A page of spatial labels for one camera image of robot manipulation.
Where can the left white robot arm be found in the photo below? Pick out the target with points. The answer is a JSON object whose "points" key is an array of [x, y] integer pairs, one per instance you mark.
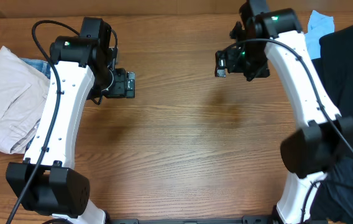
{"points": [[46, 181]]}

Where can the folded blue denim jeans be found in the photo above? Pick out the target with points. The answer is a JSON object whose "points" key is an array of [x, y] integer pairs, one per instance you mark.
{"points": [[40, 65]]}

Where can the beige khaki shorts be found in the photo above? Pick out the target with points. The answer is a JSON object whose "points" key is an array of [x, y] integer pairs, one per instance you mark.
{"points": [[23, 93]]}

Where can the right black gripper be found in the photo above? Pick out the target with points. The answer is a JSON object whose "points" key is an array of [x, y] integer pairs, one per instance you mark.
{"points": [[262, 70]]}

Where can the black garment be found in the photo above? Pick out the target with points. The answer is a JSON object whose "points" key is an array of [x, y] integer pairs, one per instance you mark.
{"points": [[334, 199]]}

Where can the light blue cloth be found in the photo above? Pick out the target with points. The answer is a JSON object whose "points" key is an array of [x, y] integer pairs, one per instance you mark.
{"points": [[319, 25]]}

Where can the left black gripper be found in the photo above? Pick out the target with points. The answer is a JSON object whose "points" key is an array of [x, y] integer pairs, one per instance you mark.
{"points": [[123, 86]]}

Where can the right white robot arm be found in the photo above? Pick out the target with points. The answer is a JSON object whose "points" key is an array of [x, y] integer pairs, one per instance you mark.
{"points": [[264, 39]]}

